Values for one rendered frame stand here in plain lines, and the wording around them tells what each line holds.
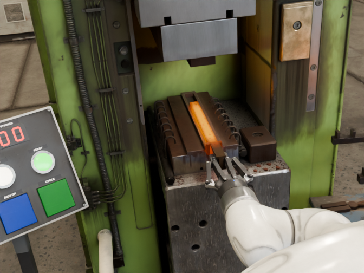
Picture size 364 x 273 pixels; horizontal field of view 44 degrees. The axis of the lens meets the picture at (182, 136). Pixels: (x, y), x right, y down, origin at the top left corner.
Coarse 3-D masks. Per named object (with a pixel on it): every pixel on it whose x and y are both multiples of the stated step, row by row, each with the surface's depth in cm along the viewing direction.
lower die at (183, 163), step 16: (176, 96) 168; (208, 96) 166; (176, 112) 156; (208, 112) 154; (176, 128) 148; (192, 128) 145; (224, 128) 143; (176, 144) 139; (192, 144) 136; (224, 144) 134; (176, 160) 133; (192, 160) 134; (208, 160) 135
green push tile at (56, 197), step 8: (48, 184) 114; (56, 184) 113; (64, 184) 114; (40, 192) 111; (48, 192) 112; (56, 192) 113; (64, 192) 114; (48, 200) 112; (56, 200) 113; (64, 200) 114; (72, 200) 115; (48, 208) 112; (56, 208) 113; (64, 208) 113; (48, 216) 111
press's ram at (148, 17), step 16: (144, 0) 110; (160, 0) 111; (176, 0) 112; (192, 0) 112; (208, 0) 113; (224, 0) 114; (240, 0) 114; (144, 16) 112; (160, 16) 113; (176, 16) 113; (192, 16) 114; (208, 16) 115; (224, 16) 116; (240, 16) 116
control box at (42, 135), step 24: (24, 120) 112; (48, 120) 115; (0, 144) 109; (24, 144) 112; (48, 144) 114; (24, 168) 111; (72, 168) 116; (0, 192) 108; (24, 192) 110; (72, 192) 116; (0, 240) 106
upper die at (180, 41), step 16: (160, 32) 115; (176, 32) 115; (192, 32) 116; (208, 32) 117; (224, 32) 117; (160, 48) 121; (176, 48) 117; (192, 48) 118; (208, 48) 119; (224, 48) 119
